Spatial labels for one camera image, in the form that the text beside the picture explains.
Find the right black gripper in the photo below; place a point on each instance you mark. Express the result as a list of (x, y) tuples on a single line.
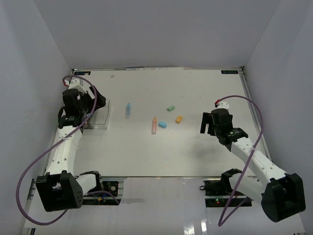
[(207, 119)]

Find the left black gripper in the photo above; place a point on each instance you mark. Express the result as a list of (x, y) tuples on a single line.
[(101, 100)]

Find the blue highlighter pen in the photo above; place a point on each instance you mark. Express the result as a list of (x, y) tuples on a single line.
[(128, 111)]

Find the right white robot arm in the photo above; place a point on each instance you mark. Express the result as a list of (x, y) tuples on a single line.
[(281, 195)]

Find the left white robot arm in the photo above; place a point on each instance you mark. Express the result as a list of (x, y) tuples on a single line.
[(59, 189)]

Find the clear compartment organizer tray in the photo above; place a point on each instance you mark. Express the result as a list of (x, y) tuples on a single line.
[(100, 118)]

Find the yellow highlighter cap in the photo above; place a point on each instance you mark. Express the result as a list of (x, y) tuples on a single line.
[(179, 119)]

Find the green highlighter cap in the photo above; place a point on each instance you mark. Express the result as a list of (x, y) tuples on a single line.
[(170, 108)]

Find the blue highlighter cap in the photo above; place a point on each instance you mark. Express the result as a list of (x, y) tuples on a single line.
[(162, 124)]

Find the orange pink highlighter pen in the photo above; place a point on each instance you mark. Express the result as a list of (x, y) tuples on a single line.
[(154, 126)]

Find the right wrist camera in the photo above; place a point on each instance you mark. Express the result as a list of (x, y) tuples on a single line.
[(222, 105)]

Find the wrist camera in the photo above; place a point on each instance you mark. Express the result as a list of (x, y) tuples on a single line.
[(222, 105), (77, 83)]

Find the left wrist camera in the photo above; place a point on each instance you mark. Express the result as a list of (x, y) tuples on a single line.
[(77, 83)]

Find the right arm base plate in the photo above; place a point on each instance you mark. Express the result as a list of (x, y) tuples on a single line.
[(216, 196)]

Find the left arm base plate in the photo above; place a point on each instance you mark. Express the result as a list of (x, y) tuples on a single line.
[(105, 189)]

